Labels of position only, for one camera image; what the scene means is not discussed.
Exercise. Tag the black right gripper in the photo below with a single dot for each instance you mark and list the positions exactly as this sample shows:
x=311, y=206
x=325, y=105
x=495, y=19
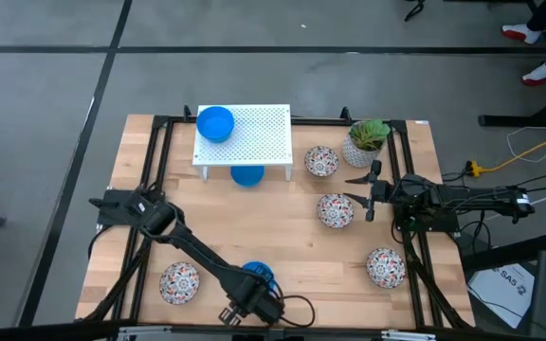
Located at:
x=378, y=194

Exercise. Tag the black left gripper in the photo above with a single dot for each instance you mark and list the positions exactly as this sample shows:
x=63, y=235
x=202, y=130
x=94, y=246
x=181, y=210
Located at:
x=261, y=308

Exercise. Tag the blue plastic mini bowl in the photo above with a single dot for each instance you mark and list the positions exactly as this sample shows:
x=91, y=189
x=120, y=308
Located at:
x=247, y=177
x=256, y=271
x=216, y=140
x=215, y=120

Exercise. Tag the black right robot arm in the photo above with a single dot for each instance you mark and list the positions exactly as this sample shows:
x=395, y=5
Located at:
x=467, y=199

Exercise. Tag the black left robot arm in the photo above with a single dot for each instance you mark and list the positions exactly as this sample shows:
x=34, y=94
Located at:
x=197, y=248

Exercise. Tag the plant in white patterned pot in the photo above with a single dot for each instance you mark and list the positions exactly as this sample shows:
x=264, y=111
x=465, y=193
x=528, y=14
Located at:
x=365, y=142

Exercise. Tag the white perforated metal shelf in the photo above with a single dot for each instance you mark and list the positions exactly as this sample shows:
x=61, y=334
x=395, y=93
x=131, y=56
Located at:
x=263, y=137

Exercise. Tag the silver aluminium extrusion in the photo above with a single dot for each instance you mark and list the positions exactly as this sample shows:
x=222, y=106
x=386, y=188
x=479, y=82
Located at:
x=410, y=336
x=145, y=331

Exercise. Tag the white printed box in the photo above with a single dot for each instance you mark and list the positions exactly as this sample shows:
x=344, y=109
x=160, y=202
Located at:
x=500, y=293

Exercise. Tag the person's white red shoe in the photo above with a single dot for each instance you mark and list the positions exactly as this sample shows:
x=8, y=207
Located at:
x=519, y=33
x=538, y=75

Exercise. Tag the person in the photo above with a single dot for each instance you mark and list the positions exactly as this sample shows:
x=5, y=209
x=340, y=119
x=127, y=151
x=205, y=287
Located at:
x=543, y=14

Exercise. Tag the black aluminium table frame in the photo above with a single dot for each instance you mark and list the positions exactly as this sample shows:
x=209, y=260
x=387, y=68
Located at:
x=320, y=121

